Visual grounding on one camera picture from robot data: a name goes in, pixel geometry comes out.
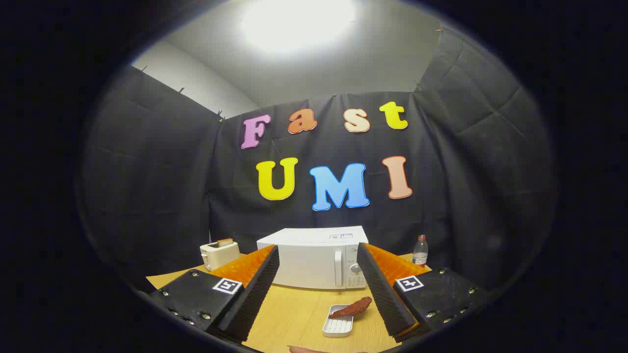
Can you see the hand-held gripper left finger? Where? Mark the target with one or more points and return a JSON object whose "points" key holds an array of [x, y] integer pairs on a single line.
{"points": [[255, 294]]}

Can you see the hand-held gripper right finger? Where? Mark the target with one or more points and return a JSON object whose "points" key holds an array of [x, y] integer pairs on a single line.
{"points": [[385, 294]]}

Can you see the brown fried meat piece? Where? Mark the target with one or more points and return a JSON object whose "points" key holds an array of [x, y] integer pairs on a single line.
{"points": [[351, 309]]}

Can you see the white toaster oven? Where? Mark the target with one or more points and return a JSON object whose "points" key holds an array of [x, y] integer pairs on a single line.
{"points": [[304, 264]]}

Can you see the cream white toaster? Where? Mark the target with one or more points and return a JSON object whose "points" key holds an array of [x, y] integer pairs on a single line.
{"points": [[218, 256]]}

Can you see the clear bottle with red label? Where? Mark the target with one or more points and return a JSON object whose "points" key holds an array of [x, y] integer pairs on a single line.
{"points": [[420, 255]]}

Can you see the white rectangular plastic tray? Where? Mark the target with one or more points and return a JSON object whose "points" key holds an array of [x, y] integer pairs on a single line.
{"points": [[337, 327]]}

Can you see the toast slice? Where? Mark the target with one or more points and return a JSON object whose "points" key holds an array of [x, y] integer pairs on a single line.
{"points": [[225, 242]]}

